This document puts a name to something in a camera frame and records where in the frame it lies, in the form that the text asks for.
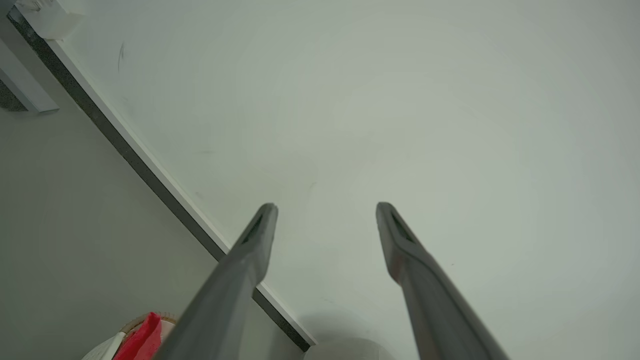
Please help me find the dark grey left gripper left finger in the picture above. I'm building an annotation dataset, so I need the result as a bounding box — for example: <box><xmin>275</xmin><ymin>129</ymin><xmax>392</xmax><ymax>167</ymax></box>
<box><xmin>152</xmin><ymin>202</ymin><xmax>279</xmax><ymax>360</ymax></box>

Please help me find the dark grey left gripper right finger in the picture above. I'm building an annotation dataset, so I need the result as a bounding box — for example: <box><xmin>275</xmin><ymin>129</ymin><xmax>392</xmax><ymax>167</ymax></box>
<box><xmin>375</xmin><ymin>202</ymin><xmax>511</xmax><ymax>360</ymax></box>

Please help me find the red and white sports jersey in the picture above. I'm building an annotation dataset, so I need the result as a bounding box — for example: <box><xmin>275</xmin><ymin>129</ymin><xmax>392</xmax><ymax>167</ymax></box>
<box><xmin>82</xmin><ymin>312</ymin><xmax>164</xmax><ymax>360</ymax></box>

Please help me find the red cloth item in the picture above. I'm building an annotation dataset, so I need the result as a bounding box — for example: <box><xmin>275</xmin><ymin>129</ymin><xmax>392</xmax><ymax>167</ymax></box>
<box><xmin>119</xmin><ymin>312</ymin><xmax>178</xmax><ymax>346</ymax></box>

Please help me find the white rounded object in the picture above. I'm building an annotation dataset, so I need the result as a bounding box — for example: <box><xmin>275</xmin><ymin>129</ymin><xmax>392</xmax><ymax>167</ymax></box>
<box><xmin>303</xmin><ymin>337</ymin><xmax>397</xmax><ymax>360</ymax></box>

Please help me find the dark baseboard with white trim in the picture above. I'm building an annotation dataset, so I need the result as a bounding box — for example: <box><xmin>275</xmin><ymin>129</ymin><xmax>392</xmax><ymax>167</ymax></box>
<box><xmin>6</xmin><ymin>7</ymin><xmax>318</xmax><ymax>353</ymax></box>

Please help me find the white box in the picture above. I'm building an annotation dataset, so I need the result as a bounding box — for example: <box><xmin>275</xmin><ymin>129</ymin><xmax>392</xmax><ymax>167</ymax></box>
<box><xmin>15</xmin><ymin>0</ymin><xmax>86</xmax><ymax>41</ymax></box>

